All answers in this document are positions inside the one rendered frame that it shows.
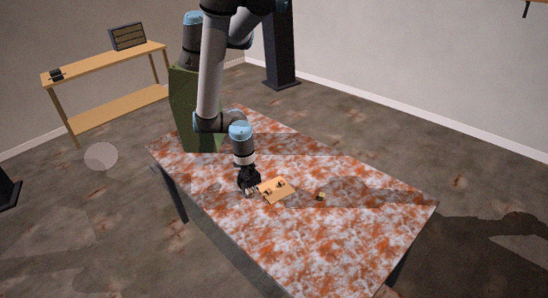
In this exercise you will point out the tan flat mat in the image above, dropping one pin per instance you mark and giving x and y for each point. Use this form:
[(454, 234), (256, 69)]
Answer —
[(278, 192)]

